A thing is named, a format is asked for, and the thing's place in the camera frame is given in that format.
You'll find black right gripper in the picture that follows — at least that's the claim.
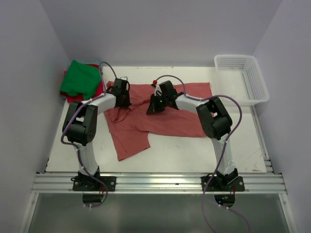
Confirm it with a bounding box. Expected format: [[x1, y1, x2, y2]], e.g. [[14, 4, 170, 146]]
[[147, 93, 169, 115]]

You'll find salmon pink t shirt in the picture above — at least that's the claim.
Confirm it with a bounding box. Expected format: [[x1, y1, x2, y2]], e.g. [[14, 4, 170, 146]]
[[104, 84, 205, 161]]

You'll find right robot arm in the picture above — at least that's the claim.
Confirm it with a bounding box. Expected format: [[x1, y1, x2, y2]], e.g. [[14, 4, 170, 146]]
[[147, 81, 245, 193]]

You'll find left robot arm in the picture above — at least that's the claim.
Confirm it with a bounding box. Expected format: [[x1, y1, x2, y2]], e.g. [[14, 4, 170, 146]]
[[61, 77, 131, 192]]

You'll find green folded t shirt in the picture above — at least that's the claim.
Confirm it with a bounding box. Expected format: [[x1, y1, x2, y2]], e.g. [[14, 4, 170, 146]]
[[59, 60, 103, 101]]

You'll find red folded t shirt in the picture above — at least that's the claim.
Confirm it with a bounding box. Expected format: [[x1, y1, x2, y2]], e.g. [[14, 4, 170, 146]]
[[63, 64, 105, 104]]

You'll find white plastic basket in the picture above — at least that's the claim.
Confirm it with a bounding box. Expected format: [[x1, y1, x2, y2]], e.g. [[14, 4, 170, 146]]
[[214, 54, 269, 106]]

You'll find aluminium mounting rail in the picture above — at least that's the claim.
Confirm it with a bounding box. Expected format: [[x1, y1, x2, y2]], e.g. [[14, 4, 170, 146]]
[[31, 172, 287, 194]]

